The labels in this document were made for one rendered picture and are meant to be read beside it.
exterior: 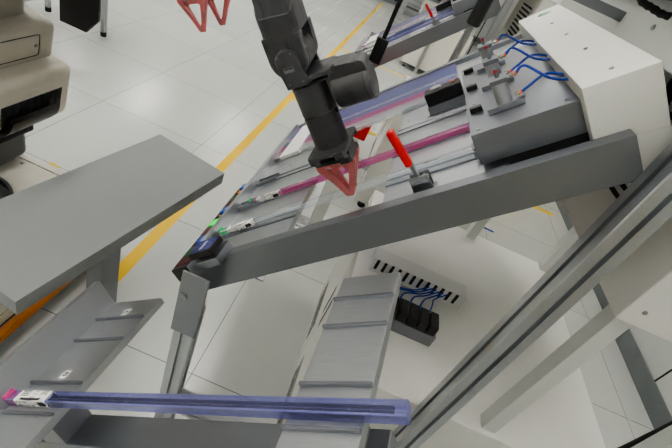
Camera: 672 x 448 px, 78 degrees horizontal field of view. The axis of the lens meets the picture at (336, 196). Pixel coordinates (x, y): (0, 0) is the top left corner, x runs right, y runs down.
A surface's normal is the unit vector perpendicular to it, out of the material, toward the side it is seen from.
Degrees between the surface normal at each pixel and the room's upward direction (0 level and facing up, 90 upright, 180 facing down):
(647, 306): 90
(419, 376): 0
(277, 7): 86
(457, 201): 90
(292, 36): 99
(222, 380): 0
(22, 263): 0
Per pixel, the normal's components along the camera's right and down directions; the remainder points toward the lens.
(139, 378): 0.35, -0.76
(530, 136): -0.21, 0.51
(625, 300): -0.91, -0.41
